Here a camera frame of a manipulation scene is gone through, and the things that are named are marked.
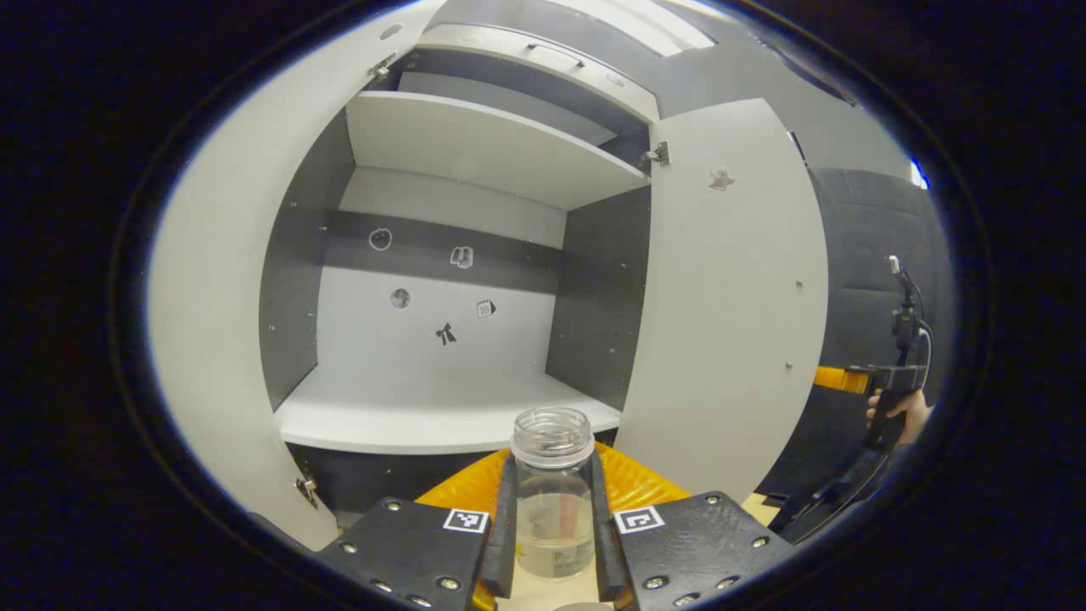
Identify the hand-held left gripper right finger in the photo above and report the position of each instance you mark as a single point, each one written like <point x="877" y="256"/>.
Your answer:
<point x="607" y="552"/>

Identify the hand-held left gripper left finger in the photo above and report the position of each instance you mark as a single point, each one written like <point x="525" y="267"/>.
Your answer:
<point x="502" y="543"/>

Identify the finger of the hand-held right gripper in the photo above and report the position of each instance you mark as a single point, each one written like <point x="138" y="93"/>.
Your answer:
<point x="836" y="379"/>

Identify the clear glass bottle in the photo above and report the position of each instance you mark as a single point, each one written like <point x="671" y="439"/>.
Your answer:
<point x="551" y="526"/>

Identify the grey cabinet door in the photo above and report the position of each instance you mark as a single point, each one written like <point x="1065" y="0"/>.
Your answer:
<point x="221" y="297"/>
<point x="721" y="339"/>

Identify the grey cabinet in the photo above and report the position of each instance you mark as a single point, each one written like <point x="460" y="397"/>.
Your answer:
<point x="293" y="297"/>

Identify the grey cabinet shelf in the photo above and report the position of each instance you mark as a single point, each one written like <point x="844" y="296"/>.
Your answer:
<point x="407" y="416"/>
<point x="475" y="144"/>

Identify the black backdrop cloth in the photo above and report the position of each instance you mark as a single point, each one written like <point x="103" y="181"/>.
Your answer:
<point x="857" y="255"/>

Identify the small ceiling light panel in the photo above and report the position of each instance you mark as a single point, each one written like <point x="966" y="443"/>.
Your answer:
<point x="919" y="174"/>

